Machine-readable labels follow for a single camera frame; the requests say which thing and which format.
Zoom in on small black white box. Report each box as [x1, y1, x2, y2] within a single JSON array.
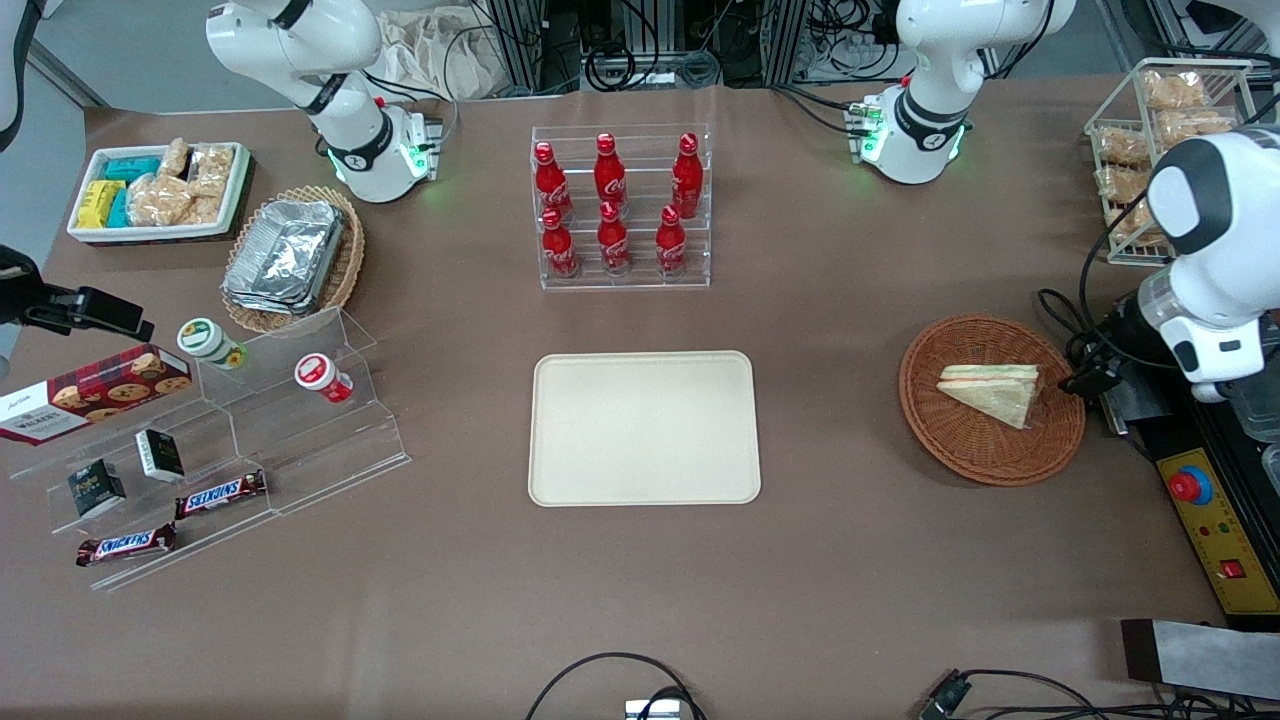
[[135, 428, 187, 484]]

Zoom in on clear acrylic step stand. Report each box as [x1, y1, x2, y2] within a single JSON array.
[[8, 308, 413, 593]]

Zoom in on grey metal plate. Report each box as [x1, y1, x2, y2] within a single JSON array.
[[1100, 385, 1166, 437]]

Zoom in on black machine with yellow panel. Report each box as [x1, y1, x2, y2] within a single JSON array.
[[1095, 290, 1280, 631]]

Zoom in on red lid yogurt cup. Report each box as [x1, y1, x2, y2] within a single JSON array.
[[294, 353, 354, 405]]

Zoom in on black thin cable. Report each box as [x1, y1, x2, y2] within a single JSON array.
[[950, 668, 1280, 720]]

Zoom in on red tartan cookie box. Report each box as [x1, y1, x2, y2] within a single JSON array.
[[0, 343, 193, 446]]

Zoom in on red emergency stop button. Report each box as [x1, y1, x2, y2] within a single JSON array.
[[1168, 465, 1214, 508]]

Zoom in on black looped table cable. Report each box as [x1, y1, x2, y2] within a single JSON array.
[[525, 652, 707, 720]]

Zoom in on bagged pastry snack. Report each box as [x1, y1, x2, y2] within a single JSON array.
[[1160, 108, 1238, 146], [1143, 70, 1208, 111], [1110, 200, 1166, 248], [1098, 165, 1156, 206], [1098, 128, 1151, 166]]

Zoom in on triangular sandwich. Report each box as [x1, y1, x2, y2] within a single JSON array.
[[936, 364, 1041, 431]]

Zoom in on yellow snack packet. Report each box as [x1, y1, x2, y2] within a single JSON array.
[[77, 180, 126, 229]]

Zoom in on stacked aluminium foil containers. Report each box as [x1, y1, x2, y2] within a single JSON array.
[[222, 200, 346, 316]]

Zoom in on black cable connector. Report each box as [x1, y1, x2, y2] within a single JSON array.
[[918, 672, 973, 720]]

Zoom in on black coiled machine cable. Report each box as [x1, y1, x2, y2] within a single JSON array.
[[1035, 288, 1111, 396]]

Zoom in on clear plastic container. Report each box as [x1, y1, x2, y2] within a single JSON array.
[[1225, 375, 1280, 443]]

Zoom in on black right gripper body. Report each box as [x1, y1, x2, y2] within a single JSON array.
[[0, 245, 46, 329]]

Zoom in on clear acrylic bottle rack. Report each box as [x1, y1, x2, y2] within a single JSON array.
[[530, 124, 713, 292]]

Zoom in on brown snickers bar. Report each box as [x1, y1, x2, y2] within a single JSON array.
[[175, 470, 268, 520], [76, 523, 178, 568]]

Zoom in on beige plastic tray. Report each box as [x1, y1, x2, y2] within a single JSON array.
[[528, 350, 763, 508]]

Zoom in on grey flat strip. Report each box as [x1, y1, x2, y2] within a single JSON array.
[[1120, 618, 1280, 701]]

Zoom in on white rectangular snack tray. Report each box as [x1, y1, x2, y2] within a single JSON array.
[[66, 142, 253, 246]]

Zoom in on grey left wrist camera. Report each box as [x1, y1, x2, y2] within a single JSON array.
[[1098, 292, 1166, 366]]

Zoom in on aluminium frame post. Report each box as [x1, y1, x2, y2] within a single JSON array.
[[487, 0, 549, 96], [760, 0, 809, 86]]

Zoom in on white wire rack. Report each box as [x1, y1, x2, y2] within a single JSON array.
[[1084, 57, 1280, 267]]

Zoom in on black background cable bundle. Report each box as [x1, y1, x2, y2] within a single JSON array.
[[545, 0, 761, 91]]

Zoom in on green lid yogurt cup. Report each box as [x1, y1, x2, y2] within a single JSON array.
[[177, 317, 247, 372]]

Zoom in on round brown wicker basket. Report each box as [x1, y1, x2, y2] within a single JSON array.
[[898, 314, 1087, 488]]

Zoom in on oval light wicker basket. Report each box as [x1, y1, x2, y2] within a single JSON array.
[[220, 185, 366, 336]]

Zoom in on red cola bottle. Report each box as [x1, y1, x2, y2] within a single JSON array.
[[671, 132, 705, 219], [533, 141, 575, 223], [597, 201, 632, 276], [594, 132, 628, 206], [541, 207, 580, 280], [655, 205, 688, 277]]

